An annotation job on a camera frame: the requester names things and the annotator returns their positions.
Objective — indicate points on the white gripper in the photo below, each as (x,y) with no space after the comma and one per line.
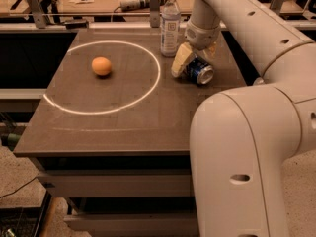
(201,37)

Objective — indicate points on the blue pepsi can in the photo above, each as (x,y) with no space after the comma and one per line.
(199,71)

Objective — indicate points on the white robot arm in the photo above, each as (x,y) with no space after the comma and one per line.
(240,137)

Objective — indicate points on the clear plastic water bottle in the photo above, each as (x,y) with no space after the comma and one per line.
(171,17)

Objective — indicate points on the orange fruit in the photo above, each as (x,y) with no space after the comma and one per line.
(101,66)

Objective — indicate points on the grey drawer cabinet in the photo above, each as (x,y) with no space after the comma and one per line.
(137,117)

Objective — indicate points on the lower grey drawer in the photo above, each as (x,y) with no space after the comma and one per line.
(135,225)

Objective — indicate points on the grey drawer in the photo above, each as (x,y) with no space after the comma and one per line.
(118,183)
(135,225)

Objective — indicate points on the upper grey drawer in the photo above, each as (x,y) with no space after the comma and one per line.
(118,183)

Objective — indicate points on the black crate on floor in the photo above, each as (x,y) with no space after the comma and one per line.
(23,221)

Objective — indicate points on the middle metal bracket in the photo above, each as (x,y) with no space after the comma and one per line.
(154,13)

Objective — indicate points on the left metal bracket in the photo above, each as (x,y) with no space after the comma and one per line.
(37,13)

